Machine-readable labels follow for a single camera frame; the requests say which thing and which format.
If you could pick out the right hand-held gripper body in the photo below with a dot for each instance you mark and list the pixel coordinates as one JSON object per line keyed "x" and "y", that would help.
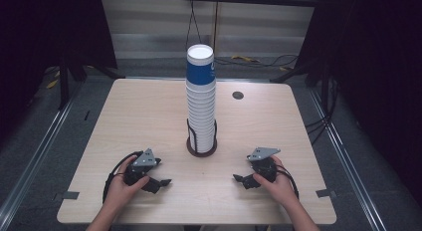
{"x": 263, "y": 153}

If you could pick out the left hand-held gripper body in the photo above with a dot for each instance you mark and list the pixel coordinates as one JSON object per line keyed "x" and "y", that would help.
{"x": 144, "y": 159}

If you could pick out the stack of white paper cups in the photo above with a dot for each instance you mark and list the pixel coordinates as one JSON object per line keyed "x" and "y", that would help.
{"x": 201, "y": 118}

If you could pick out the person's right hand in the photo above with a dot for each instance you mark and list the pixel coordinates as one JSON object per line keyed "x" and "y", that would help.
{"x": 280, "y": 189}

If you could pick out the person's left hand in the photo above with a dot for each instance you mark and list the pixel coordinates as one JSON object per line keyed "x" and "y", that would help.
{"x": 119, "y": 191}

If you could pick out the dark round table grommet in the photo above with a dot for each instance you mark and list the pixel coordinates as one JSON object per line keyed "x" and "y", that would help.
{"x": 238, "y": 95}

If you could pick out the grey tape strip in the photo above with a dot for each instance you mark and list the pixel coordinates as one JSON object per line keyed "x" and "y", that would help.
{"x": 325, "y": 193}
{"x": 68, "y": 195}

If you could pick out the yellow tape piece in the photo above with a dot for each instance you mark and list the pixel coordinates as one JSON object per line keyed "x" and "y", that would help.
{"x": 52, "y": 84}
{"x": 245, "y": 58}

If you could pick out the black stand leg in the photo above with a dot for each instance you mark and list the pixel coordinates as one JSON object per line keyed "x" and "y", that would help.
{"x": 63, "y": 88}

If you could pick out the black curtain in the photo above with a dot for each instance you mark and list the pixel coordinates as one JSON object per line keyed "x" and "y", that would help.
{"x": 375, "y": 75}
{"x": 40, "y": 42}

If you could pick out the metal floor rail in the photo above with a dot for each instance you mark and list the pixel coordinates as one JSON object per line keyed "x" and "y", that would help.
{"x": 36, "y": 151}
{"x": 345, "y": 158}

